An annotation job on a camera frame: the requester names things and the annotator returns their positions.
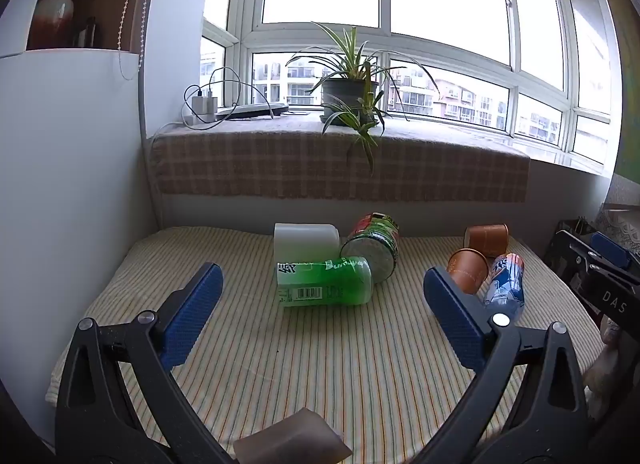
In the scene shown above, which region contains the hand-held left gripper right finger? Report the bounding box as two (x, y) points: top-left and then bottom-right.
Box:
(414, 266), (592, 464)

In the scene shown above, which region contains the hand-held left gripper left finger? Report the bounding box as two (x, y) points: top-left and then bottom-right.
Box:
(55, 262), (224, 464)

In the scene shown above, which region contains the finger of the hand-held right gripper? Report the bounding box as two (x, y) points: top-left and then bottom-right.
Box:
(544, 229), (603, 297)
(588, 231), (640, 275)

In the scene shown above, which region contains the green plastic bottle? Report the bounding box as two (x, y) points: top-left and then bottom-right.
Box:
(276, 256), (374, 308)

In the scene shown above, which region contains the brown paper cup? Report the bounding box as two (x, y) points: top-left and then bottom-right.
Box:
(464, 223), (510, 258)
(446, 249), (490, 295)

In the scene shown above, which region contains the green and red paper cup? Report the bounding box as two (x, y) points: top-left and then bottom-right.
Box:
(339, 212), (401, 283)

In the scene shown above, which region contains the white plastic cup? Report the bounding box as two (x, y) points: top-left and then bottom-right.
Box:
(273, 223), (342, 265)

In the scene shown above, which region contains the person's right hand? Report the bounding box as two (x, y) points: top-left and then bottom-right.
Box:
(584, 318), (623, 422)

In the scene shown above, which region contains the patterned cushion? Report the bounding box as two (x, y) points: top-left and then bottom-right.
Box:
(595, 207), (640, 257)

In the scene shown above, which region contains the striped bed sheet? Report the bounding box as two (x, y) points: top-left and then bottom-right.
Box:
(45, 225), (608, 464)

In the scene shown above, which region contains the brown cloth piece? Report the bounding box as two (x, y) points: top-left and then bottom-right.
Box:
(233, 407), (354, 464)

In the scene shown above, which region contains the plaid blanket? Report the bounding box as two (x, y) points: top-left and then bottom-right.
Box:
(149, 111), (531, 204)

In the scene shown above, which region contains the white cabinet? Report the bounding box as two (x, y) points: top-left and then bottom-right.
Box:
(0, 0), (168, 445)

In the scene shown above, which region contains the white power strip with chargers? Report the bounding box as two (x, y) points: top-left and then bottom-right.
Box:
(181, 89), (219, 128)

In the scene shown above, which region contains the black round flat device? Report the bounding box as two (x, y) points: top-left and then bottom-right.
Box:
(215, 102), (290, 120)

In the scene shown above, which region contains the potted spider plant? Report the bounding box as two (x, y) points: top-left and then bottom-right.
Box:
(286, 21), (441, 177)

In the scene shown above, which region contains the white charger with cables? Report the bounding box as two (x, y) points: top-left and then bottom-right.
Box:
(183, 66), (276, 120)

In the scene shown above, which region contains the white window frame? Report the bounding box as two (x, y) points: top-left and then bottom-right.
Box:
(200, 0), (621, 177)

